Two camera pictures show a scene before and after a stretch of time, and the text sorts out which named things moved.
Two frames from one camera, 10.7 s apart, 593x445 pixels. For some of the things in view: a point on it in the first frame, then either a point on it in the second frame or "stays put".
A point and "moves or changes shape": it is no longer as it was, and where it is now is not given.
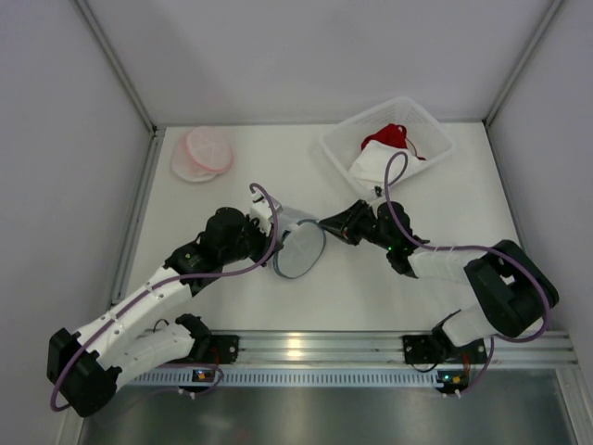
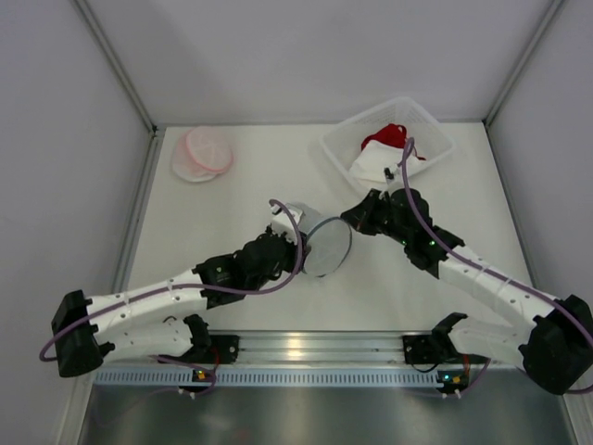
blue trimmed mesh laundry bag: [302, 248] moves or changes shape
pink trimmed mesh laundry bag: [202, 154] stays put
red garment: [394, 134] stays put
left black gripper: [267, 243] to [291, 255]
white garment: [380, 164] stays put
